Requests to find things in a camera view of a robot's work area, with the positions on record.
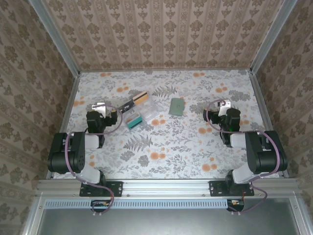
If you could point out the green card holder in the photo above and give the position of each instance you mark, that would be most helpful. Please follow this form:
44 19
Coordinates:
176 106

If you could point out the aluminium corner post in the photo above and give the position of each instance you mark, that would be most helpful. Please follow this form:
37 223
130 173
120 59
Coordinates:
272 36
56 36

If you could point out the teal card stack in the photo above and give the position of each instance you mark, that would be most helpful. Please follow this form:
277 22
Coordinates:
135 122

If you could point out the thin aluminium table rail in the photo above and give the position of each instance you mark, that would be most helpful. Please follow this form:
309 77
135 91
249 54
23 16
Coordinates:
166 70

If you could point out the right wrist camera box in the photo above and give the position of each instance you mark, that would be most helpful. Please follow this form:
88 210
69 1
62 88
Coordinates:
225 105

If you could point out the clear plastic card box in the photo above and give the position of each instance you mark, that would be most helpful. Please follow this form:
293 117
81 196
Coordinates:
150 110

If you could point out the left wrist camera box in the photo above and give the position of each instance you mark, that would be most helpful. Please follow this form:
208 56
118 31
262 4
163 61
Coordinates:
99 108

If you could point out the aluminium lower frame rail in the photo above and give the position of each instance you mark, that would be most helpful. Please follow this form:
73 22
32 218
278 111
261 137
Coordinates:
299 215
33 215

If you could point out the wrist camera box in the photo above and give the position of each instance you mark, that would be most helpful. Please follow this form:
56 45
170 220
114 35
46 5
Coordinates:
225 105
99 108

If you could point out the aluminium table side rail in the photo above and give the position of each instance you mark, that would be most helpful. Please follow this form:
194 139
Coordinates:
64 122
264 110

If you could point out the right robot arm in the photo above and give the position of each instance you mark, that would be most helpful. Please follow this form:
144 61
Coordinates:
266 151

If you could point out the grey metal sheet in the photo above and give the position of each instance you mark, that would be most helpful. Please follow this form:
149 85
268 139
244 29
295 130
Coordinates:
171 220

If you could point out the wide aluminium base rail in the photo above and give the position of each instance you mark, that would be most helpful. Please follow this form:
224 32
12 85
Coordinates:
166 187

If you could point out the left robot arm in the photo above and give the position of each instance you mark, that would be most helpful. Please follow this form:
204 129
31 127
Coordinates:
73 151

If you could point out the black card stack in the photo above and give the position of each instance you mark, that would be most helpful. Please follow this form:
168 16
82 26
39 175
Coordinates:
127 107

